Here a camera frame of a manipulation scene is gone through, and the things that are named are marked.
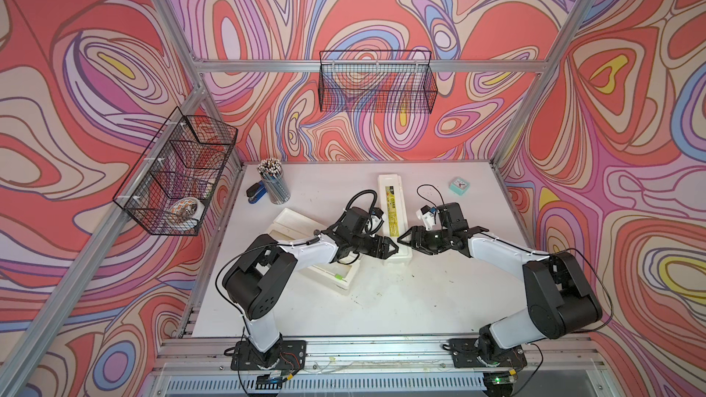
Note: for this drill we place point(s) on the tape roll in basket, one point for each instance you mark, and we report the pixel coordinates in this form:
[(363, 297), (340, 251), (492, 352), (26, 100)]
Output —
[(184, 214)]

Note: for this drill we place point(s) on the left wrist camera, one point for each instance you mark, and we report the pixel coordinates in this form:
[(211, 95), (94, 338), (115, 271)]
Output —
[(356, 220)]

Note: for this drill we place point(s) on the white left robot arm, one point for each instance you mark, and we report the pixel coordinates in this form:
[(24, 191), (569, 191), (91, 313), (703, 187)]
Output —
[(255, 280)]

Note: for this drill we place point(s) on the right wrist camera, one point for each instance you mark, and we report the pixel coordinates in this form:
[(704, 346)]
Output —
[(428, 217)]

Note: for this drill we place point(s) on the aluminium front rail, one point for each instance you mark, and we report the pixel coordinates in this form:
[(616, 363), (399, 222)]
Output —
[(431, 365)]

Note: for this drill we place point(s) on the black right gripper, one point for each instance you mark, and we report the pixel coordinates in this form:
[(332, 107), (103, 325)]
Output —
[(424, 245)]

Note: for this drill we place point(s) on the black wire basket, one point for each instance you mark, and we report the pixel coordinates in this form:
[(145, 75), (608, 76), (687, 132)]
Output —
[(186, 158), (377, 81)]

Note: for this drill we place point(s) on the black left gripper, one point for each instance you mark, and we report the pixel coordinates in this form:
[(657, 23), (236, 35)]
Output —
[(377, 241)]

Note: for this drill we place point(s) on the cup of pencils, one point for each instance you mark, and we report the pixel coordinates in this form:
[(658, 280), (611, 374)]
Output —
[(272, 176)]

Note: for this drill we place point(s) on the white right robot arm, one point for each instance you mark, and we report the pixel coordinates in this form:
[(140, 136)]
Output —
[(559, 298)]

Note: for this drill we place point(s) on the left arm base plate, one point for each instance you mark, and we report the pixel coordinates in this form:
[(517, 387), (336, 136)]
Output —
[(270, 355)]

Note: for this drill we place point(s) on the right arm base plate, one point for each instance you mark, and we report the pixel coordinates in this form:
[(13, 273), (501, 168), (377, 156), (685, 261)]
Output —
[(481, 352)]

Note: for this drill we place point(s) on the black wire basket back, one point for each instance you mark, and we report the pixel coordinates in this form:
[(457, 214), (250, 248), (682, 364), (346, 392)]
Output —
[(377, 81)]

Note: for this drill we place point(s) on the cream plastic wrap dispenser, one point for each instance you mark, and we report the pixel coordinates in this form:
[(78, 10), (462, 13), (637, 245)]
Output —
[(315, 253)]

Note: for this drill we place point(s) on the black wire basket left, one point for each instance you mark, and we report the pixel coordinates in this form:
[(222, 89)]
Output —
[(186, 158)]

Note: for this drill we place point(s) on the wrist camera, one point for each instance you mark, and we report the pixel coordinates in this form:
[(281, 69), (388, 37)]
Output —
[(356, 220), (428, 217)]

